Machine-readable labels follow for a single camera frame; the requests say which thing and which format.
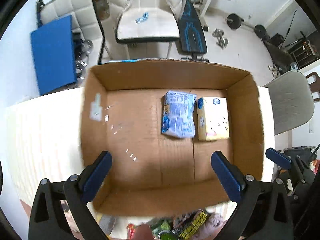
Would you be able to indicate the cardboard milk box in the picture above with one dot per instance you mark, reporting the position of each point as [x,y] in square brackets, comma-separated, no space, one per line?
[178,75]

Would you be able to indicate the blue tissue pack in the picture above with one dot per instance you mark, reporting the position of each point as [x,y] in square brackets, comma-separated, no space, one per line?
[178,110]

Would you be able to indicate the black yellow shoe wipes packet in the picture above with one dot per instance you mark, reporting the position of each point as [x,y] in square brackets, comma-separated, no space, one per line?
[184,226]

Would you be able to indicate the grey speckled soft pouch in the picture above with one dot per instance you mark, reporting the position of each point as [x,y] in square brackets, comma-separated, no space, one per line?
[107,223]

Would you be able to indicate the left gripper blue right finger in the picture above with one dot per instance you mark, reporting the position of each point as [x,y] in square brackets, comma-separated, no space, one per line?
[230,177]

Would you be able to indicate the purple sock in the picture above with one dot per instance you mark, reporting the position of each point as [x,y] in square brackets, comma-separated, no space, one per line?
[213,222]

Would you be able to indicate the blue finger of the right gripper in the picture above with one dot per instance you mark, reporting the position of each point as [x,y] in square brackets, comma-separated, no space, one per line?
[278,158]

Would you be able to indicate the grey office chair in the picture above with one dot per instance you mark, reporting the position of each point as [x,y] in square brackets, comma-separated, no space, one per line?
[291,100]

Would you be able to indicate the blue folded mat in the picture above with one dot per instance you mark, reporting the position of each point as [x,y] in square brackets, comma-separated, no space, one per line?
[53,55]

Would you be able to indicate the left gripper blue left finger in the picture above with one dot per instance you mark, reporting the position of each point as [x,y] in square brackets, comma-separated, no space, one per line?
[92,177]

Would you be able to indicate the person's left hand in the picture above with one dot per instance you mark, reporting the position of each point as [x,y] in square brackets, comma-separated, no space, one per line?
[142,232]

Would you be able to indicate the white padded chair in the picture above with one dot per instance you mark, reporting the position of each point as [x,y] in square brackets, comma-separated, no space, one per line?
[161,26]

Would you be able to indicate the green wipes packet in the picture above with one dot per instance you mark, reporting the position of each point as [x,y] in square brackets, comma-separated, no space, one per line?
[162,230]

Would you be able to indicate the white barbell rack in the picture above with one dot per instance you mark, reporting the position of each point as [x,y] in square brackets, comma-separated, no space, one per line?
[204,5]

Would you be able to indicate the black blue weight bench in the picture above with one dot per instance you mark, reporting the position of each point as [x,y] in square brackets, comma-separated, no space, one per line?
[192,39]

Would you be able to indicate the red snack packet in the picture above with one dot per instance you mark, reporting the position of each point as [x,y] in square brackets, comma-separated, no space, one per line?
[131,230]

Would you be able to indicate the yellow cartoon tissue box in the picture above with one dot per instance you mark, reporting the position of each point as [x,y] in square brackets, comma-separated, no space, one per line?
[213,121]

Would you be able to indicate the white cushioned side chair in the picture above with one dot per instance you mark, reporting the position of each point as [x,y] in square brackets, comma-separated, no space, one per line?
[85,21]

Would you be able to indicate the small blue packet on seat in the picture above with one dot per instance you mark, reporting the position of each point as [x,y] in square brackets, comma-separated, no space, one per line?
[143,18]

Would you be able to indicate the chrome dumbbell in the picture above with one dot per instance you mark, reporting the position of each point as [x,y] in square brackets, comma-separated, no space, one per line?
[222,42]

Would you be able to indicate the barbell on floor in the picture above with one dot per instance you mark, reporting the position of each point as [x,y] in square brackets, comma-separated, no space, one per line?
[234,21]

